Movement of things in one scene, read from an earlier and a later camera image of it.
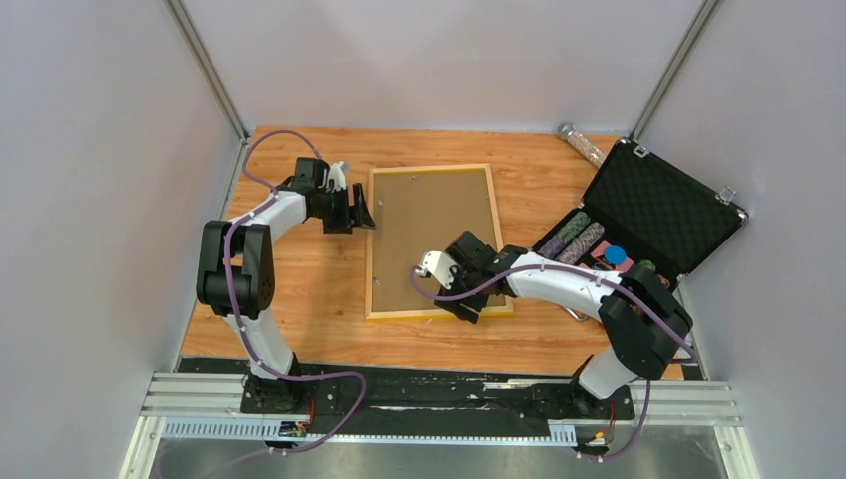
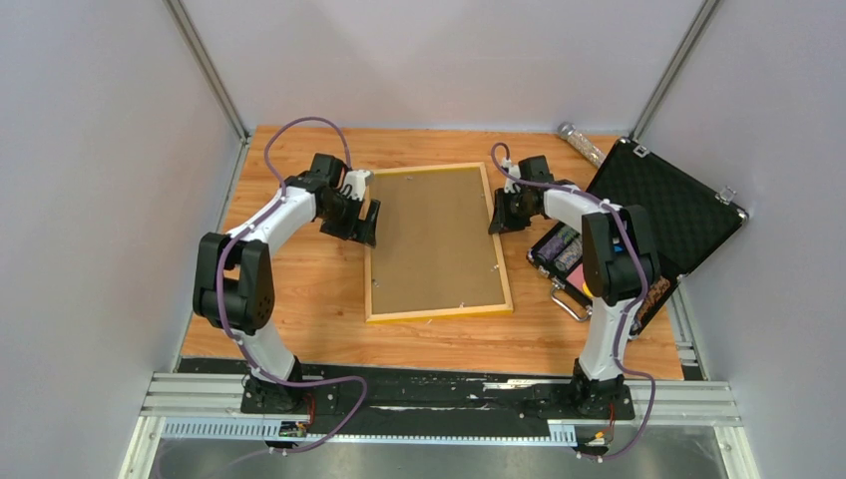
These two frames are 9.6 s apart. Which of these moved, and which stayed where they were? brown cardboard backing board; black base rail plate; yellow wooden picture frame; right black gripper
Moved: right black gripper
Stayed: black base rail plate; yellow wooden picture frame; brown cardboard backing board
